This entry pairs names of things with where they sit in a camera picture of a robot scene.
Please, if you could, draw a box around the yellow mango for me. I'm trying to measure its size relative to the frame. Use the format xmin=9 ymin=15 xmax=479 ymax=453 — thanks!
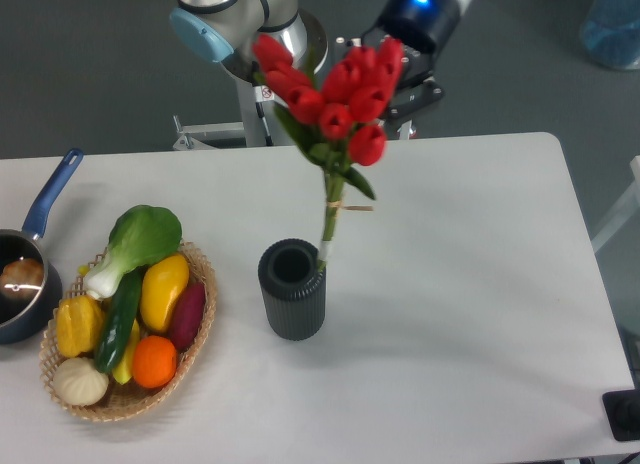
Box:
xmin=139 ymin=253 xmax=190 ymax=334

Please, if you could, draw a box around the dark grey ribbed vase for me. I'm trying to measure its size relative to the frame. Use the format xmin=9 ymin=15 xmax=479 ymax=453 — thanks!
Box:
xmin=258 ymin=238 xmax=326 ymax=341

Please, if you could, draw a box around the orange fruit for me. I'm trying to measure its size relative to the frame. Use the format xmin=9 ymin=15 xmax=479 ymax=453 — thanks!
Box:
xmin=132 ymin=335 xmax=177 ymax=389

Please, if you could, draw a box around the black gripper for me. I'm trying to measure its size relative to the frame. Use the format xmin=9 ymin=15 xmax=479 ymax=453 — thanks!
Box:
xmin=333 ymin=0 xmax=461 ymax=123

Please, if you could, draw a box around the white steamed bun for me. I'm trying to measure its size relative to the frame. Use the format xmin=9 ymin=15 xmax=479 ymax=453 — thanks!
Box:
xmin=52 ymin=358 xmax=109 ymax=406

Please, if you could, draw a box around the blue translucent container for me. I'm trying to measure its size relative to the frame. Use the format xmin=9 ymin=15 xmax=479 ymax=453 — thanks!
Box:
xmin=579 ymin=0 xmax=639 ymax=71

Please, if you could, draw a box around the yellow banana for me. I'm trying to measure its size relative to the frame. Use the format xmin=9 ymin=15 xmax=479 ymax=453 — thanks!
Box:
xmin=112 ymin=320 xmax=140 ymax=385

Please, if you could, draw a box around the white frame at right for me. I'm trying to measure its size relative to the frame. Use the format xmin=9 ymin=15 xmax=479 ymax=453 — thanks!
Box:
xmin=591 ymin=155 xmax=639 ymax=254

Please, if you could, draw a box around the green bok choy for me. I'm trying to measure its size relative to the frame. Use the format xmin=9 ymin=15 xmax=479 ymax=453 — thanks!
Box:
xmin=84 ymin=204 xmax=182 ymax=300

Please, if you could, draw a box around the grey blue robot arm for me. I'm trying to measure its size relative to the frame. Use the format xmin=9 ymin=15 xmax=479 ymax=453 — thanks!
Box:
xmin=169 ymin=0 xmax=472 ymax=136

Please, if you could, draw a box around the woven wicker basket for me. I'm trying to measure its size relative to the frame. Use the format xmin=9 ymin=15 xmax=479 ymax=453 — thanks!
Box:
xmin=39 ymin=242 xmax=217 ymax=422

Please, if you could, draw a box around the black device at edge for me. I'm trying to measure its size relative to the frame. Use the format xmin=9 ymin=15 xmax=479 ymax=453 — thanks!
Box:
xmin=602 ymin=389 xmax=639 ymax=442

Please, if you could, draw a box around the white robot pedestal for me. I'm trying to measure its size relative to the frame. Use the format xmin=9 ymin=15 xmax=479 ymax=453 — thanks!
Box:
xmin=172 ymin=11 xmax=419 ymax=152

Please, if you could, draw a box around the black cable on pedestal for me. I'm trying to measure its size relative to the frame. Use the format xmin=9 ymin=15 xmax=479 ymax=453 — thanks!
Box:
xmin=252 ymin=83 xmax=275 ymax=147

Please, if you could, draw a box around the blue handled saucepan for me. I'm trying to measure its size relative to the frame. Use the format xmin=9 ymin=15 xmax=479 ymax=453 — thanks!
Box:
xmin=1 ymin=148 xmax=84 ymax=345

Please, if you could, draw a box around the red tulip bouquet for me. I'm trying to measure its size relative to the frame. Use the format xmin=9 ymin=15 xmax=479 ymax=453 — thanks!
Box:
xmin=252 ymin=35 xmax=404 ymax=271

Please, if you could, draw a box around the yellow bell pepper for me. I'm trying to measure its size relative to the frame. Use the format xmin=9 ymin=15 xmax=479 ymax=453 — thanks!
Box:
xmin=56 ymin=295 xmax=105 ymax=358

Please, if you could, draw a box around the green cucumber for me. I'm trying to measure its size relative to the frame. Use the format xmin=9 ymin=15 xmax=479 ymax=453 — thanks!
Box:
xmin=94 ymin=270 xmax=143 ymax=374

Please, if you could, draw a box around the purple sweet potato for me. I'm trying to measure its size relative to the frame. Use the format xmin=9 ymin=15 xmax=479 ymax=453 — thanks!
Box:
xmin=167 ymin=282 xmax=206 ymax=352

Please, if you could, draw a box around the brown bread in pan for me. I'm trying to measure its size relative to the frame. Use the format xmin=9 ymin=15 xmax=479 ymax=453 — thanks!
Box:
xmin=1 ymin=258 xmax=44 ymax=301

